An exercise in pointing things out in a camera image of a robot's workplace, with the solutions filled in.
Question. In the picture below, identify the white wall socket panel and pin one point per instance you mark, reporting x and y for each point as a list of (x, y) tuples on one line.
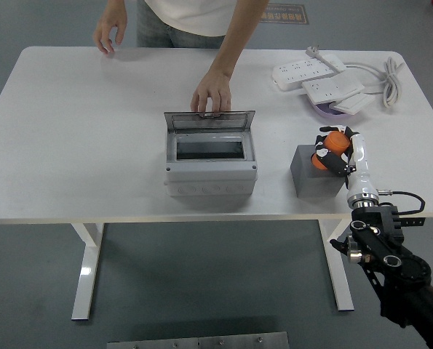
[(321, 91)]

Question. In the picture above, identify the grey metal plate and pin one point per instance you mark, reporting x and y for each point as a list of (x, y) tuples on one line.
[(198, 342)]

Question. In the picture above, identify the person's left hand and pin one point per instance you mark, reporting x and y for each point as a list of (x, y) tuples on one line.
[(212, 89)]

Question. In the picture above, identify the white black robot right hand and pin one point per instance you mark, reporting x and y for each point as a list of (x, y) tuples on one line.
[(360, 160)]

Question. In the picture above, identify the purple plastic bowl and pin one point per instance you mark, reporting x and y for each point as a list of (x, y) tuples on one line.
[(325, 110)]

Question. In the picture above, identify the person's left forearm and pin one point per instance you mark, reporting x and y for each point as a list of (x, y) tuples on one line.
[(238, 32)]

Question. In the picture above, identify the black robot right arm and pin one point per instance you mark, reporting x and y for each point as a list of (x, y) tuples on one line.
[(376, 221)]

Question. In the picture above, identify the orange cylindrical battery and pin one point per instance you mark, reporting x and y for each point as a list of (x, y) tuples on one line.
[(338, 141)]

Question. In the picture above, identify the white wall switch panel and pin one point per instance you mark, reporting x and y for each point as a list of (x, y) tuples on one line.
[(350, 83), (354, 103)]

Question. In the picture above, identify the white table leg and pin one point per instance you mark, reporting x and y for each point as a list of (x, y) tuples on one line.
[(87, 269), (338, 276)]

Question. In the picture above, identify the white power strip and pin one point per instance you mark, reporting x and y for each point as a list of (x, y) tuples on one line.
[(298, 72)]

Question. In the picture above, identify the dark floor sign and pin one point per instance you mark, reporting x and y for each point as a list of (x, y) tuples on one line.
[(289, 14)]

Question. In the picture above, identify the black perforated bracket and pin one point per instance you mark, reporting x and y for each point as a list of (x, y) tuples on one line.
[(414, 220)]

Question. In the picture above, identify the grey cube holder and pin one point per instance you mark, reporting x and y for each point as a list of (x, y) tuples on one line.
[(310, 185)]

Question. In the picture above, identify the grey plastic junction box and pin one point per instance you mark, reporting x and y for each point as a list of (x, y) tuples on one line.
[(210, 176)]

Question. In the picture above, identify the person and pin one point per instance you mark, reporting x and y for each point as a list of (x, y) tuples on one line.
[(190, 18)]

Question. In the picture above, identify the person's right hand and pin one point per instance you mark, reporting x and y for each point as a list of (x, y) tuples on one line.
[(108, 27)]

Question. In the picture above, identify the transparent hinged box lid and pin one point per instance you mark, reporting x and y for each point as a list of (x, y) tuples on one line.
[(187, 121)]

